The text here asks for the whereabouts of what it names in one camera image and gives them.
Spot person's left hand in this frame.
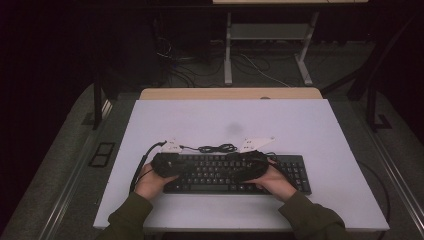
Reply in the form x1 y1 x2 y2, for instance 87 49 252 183
134 165 180 202

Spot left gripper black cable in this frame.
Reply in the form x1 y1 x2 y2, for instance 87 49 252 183
128 140 168 195

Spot white floor cable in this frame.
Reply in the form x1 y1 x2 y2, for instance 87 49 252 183
239 53 292 89

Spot black floor socket frame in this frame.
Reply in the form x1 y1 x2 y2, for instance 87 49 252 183
87 141 116 169

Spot wooden table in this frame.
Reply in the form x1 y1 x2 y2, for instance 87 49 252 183
139 87 324 101

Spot person's right hand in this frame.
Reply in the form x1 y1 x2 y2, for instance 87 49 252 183
248 158 298 203

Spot white metal desk frame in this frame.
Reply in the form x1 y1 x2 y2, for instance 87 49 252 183
223 11 321 87

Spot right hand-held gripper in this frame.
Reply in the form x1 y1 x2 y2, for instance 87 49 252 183
226 136 276 183

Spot black keyboard cable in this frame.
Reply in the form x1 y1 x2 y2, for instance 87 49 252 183
179 143 278 158

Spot black metal stand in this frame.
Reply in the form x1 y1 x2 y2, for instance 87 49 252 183
365 84 393 133
81 71 105 132

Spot thin black cable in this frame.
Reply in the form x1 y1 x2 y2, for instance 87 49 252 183
357 161 391 240

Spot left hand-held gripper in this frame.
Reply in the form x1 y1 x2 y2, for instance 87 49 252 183
151 139 188 178

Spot black floor cables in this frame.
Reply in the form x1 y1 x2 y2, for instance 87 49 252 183
155 35 225 88

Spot black computer keyboard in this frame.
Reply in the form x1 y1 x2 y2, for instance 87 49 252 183
163 153 313 196

